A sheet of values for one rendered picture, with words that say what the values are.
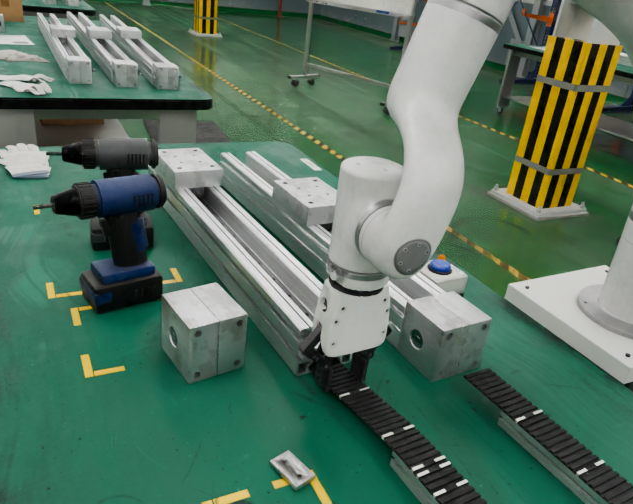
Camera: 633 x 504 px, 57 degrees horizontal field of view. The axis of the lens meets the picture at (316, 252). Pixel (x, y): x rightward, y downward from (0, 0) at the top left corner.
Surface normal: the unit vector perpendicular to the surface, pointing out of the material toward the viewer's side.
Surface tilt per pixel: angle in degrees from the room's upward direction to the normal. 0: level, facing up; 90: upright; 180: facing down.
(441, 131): 46
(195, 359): 90
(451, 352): 90
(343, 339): 89
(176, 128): 90
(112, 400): 0
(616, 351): 1
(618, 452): 0
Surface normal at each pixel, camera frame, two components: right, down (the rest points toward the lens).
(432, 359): -0.87, 0.13
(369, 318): 0.49, 0.43
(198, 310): 0.11, -0.89
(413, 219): 0.01, 0.25
